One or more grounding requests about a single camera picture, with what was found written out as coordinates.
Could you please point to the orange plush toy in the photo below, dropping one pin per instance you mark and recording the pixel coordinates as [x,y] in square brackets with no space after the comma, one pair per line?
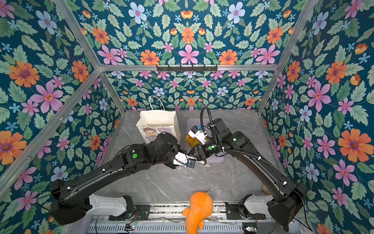
[201,207]

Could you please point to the yellow loaf fake bread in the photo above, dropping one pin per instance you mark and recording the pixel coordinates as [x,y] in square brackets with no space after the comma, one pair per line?
[191,141]

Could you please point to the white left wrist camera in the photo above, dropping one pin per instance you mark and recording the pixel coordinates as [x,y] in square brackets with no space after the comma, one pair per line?
[182,159]

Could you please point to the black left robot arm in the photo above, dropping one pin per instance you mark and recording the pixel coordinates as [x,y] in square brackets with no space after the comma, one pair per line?
[75,199]

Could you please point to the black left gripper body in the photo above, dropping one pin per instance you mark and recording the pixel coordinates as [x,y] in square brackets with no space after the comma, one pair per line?
[169,157]

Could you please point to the perforated metal cable tray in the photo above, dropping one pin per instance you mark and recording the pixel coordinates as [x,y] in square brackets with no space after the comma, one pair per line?
[162,228]

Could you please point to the white printed paper bag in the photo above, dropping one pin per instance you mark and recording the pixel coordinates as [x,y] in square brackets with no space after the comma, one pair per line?
[154,121]

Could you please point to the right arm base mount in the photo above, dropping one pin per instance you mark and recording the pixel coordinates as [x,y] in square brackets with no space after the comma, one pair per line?
[239,212]

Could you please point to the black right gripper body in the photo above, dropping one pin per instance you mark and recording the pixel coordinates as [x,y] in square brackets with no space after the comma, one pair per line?
[210,148]

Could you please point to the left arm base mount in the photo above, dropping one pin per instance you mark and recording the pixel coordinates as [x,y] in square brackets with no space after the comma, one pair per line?
[135,213]

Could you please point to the black hook rail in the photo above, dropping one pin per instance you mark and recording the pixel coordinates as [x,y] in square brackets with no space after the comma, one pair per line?
[187,68]

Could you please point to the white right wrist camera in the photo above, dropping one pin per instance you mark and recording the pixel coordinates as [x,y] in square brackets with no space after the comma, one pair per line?
[198,134]

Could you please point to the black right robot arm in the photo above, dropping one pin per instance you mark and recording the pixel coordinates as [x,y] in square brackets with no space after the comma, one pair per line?
[287,197]

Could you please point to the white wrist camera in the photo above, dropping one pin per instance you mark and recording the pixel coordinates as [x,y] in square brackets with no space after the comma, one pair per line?
[182,159]
[198,134]

